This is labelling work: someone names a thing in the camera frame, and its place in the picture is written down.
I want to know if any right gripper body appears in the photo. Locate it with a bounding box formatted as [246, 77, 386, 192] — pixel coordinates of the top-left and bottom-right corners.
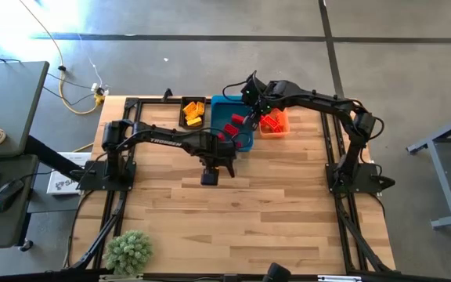
[244, 78, 301, 117]

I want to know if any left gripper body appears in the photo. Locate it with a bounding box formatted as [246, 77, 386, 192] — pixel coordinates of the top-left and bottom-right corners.
[196, 135, 239, 173]

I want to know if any blue plastic bin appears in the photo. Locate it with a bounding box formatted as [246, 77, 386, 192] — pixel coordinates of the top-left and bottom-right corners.
[210, 95, 255, 153]

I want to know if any orange plastic bin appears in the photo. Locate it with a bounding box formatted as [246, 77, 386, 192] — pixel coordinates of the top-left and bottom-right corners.
[257, 102, 291, 139]

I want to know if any black mesh bin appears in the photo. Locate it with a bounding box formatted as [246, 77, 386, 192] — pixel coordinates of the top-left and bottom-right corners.
[177, 96, 207, 131]

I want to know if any white power adapter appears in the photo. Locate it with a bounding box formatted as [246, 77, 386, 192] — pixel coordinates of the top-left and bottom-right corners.
[89, 81, 110, 97]

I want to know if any green artificial plant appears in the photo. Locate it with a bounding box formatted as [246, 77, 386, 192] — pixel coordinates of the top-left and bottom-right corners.
[103, 230, 154, 277]

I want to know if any white printed box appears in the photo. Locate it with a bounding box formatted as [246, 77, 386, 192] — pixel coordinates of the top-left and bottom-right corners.
[46, 151, 92, 196]

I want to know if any black diagonal bar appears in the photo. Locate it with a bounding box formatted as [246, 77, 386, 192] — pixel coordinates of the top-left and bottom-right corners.
[23, 134, 93, 183]

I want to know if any grey metal trestle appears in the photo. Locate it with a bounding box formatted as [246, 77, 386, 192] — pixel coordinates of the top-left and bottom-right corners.
[406, 106, 451, 230]

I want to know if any black computer mouse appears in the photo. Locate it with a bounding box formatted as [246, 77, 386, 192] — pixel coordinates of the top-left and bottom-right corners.
[0, 178, 26, 214]

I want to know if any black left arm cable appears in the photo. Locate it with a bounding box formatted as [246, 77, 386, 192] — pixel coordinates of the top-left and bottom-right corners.
[193, 125, 252, 152]

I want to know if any black aluminium frame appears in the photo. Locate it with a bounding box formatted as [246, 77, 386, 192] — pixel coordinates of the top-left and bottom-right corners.
[63, 96, 397, 282]

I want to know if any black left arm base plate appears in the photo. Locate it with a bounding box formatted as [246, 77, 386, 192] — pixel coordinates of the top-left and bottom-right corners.
[78, 159, 137, 193]

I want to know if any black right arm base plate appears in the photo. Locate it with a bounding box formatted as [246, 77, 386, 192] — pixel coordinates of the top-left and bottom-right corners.
[325, 162, 397, 196]

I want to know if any yellow cable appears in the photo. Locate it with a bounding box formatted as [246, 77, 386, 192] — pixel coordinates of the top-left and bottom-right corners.
[16, 0, 107, 116]

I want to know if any white cable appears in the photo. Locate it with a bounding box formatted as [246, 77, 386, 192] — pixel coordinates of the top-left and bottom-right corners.
[76, 32, 104, 88]

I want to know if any silver bracket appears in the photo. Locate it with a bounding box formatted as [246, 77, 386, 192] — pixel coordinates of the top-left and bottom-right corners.
[99, 273, 145, 282]
[316, 274, 363, 282]

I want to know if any black floor cable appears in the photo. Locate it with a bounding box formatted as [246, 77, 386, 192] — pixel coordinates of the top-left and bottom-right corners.
[41, 72, 96, 107]

